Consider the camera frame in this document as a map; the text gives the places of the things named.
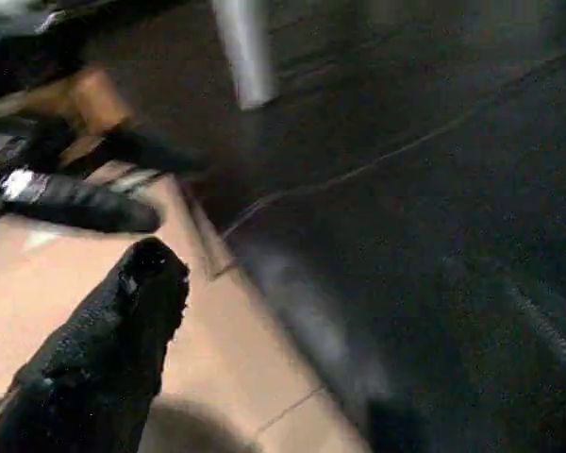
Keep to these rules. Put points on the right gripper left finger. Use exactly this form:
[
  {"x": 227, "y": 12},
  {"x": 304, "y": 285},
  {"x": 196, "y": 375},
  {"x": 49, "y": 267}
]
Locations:
[{"x": 89, "y": 358}]

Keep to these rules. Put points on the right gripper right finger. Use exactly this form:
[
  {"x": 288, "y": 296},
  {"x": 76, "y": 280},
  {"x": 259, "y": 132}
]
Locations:
[{"x": 523, "y": 358}]

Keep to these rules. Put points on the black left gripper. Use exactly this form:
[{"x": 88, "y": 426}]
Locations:
[{"x": 14, "y": 141}]

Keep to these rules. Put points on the white plastic table leg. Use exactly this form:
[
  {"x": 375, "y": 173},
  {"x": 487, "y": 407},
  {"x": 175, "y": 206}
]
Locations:
[{"x": 247, "y": 52}]

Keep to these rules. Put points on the black table mat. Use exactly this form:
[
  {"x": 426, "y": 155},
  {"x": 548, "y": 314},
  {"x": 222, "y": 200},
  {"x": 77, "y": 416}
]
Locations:
[{"x": 405, "y": 212}]

